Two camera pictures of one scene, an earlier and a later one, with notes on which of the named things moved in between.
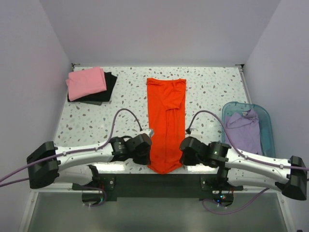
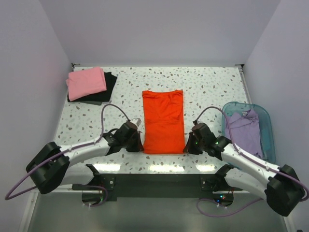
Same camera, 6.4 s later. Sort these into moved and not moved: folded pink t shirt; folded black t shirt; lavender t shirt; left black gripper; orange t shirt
Moved: left black gripper; orange t shirt
Not moved: lavender t shirt; folded black t shirt; folded pink t shirt
